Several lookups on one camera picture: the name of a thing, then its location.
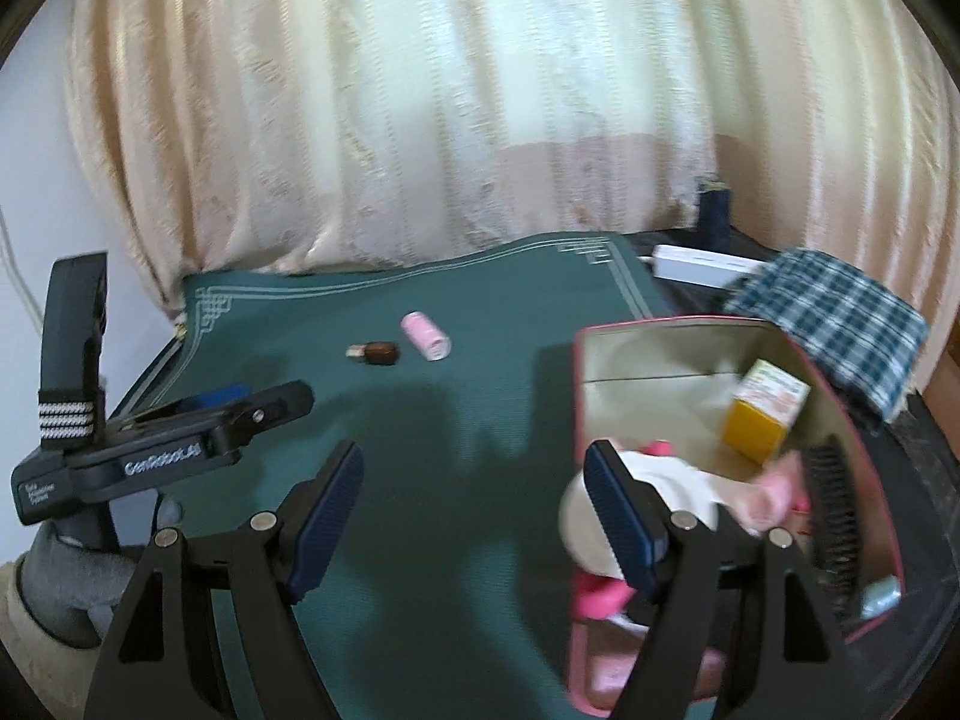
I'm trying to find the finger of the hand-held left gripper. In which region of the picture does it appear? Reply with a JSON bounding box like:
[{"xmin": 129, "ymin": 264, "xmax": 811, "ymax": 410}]
[
  {"xmin": 206, "ymin": 381, "xmax": 314, "ymax": 460},
  {"xmin": 112, "ymin": 384, "xmax": 252, "ymax": 430}
]

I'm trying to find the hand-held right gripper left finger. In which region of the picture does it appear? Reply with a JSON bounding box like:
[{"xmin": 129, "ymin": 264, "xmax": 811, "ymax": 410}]
[{"xmin": 82, "ymin": 441, "xmax": 366, "ymax": 720}]

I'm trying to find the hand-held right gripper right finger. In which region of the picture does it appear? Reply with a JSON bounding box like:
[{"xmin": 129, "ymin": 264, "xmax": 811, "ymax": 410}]
[{"xmin": 583, "ymin": 441, "xmax": 871, "ymax": 720}]

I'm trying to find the white round jar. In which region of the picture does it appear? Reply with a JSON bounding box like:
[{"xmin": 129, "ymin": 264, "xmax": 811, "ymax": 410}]
[{"xmin": 559, "ymin": 451, "xmax": 721, "ymax": 584}]

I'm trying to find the red cardboard box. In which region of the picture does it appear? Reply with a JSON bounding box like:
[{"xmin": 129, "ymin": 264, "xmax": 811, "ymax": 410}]
[{"xmin": 566, "ymin": 315, "xmax": 906, "ymax": 717}]

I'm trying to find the pink hair roller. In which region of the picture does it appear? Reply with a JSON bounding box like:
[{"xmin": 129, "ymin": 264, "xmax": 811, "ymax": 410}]
[
  {"xmin": 731, "ymin": 450, "xmax": 807, "ymax": 533},
  {"xmin": 400, "ymin": 313, "xmax": 452, "ymax": 362}
]

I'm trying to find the yellow white small box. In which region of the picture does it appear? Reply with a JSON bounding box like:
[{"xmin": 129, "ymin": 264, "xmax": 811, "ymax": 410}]
[{"xmin": 722, "ymin": 358, "xmax": 812, "ymax": 464}]

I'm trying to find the black comb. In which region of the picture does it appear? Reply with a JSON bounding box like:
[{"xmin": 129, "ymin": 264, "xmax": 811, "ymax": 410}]
[{"xmin": 804, "ymin": 444, "xmax": 863, "ymax": 620}]

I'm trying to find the small teal bottle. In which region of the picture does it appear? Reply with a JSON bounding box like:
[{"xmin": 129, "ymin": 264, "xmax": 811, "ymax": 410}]
[{"xmin": 859, "ymin": 576, "xmax": 903, "ymax": 620}]

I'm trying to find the person's left hand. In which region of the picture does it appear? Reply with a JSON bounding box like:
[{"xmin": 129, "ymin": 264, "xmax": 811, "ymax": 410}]
[{"xmin": 21, "ymin": 495, "xmax": 185, "ymax": 650}]

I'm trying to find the green table mat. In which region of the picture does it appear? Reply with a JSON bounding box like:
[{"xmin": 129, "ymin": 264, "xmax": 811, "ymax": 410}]
[{"xmin": 97, "ymin": 231, "xmax": 676, "ymax": 720}]

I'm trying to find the white flat box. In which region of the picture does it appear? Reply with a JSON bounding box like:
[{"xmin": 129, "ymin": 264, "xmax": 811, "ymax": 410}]
[{"xmin": 651, "ymin": 244, "xmax": 766, "ymax": 287}]

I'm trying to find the blue plaid cloth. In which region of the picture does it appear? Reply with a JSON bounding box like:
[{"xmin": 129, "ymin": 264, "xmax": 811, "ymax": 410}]
[{"xmin": 724, "ymin": 247, "xmax": 931, "ymax": 421}]

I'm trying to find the dark blue object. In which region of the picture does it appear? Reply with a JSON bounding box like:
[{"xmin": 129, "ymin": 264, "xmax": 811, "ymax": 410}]
[{"xmin": 697, "ymin": 176, "xmax": 730, "ymax": 252}]

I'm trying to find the beige patterned curtain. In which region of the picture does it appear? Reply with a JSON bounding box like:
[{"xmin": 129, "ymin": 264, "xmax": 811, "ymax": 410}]
[{"xmin": 60, "ymin": 0, "xmax": 960, "ymax": 391}]

